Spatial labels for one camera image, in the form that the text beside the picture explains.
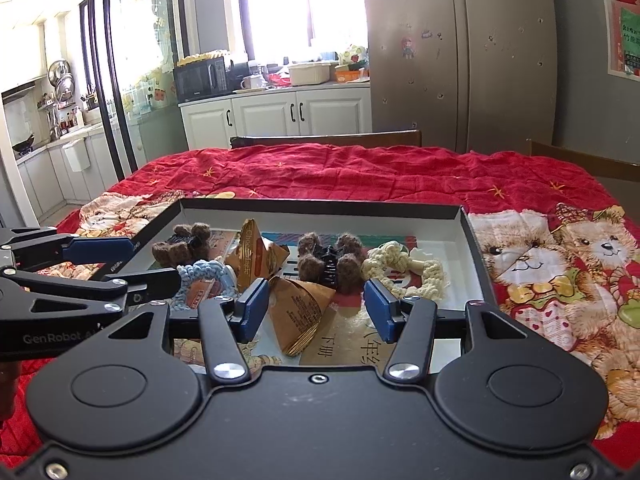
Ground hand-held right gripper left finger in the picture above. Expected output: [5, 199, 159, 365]
[101, 277, 271, 387]

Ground steel pot lids rack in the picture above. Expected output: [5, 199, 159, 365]
[47, 60, 76, 104]

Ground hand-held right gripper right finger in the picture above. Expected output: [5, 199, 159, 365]
[363, 278, 541, 385]

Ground green wall notice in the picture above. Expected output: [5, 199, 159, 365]
[607, 0, 640, 79]

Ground red printed blanket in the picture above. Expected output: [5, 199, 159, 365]
[0, 142, 640, 461]

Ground yellow flowers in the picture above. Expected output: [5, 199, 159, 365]
[176, 50, 229, 66]

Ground black shallow cardboard box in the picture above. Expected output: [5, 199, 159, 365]
[102, 196, 505, 376]

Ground brown fuzzy hair claw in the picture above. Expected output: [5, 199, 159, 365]
[296, 232, 372, 295]
[151, 222, 214, 269]

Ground white counter cabinets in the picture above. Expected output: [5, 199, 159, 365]
[179, 83, 374, 151]

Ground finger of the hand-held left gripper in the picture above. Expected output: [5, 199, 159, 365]
[0, 226, 137, 267]
[0, 266, 181, 319]

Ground white plastic tub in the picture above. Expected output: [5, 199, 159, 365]
[288, 61, 334, 86]

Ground cream crochet scrunchie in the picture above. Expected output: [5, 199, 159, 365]
[361, 241, 447, 302]

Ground silver double-door refrigerator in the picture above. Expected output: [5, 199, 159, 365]
[362, 0, 559, 154]

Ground black framed glass door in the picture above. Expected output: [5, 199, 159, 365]
[80, 0, 194, 181]

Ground orange box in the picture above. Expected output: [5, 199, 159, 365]
[334, 67, 371, 84]

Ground brown pyramid packet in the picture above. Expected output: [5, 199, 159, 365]
[225, 217, 291, 289]
[267, 276, 337, 359]

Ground black microwave oven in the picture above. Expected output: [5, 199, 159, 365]
[173, 56, 234, 104]

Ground white hanging bin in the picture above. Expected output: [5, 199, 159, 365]
[62, 139, 92, 172]

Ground blue crochet scrunchie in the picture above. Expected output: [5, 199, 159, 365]
[169, 259, 242, 314]

